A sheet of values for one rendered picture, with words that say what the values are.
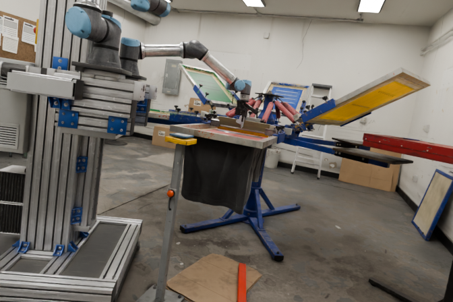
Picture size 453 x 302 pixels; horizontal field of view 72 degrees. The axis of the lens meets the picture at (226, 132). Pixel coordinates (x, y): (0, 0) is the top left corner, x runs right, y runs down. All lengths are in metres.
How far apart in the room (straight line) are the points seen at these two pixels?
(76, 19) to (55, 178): 0.86
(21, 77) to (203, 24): 5.92
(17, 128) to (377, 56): 5.86
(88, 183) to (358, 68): 5.47
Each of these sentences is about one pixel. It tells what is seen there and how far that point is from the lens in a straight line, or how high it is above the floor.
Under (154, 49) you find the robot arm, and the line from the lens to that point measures 2.24.
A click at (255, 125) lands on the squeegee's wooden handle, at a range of 2.34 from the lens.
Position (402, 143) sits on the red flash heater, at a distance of 2.30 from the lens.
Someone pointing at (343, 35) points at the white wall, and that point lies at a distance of 6.60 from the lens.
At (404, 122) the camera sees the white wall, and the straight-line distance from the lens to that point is 6.54.
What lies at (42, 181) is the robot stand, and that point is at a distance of 1.95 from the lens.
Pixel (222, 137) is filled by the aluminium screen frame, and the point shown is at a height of 0.98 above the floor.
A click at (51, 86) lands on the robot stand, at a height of 1.14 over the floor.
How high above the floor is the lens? 1.19
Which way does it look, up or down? 6 degrees down
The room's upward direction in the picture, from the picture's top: 9 degrees clockwise
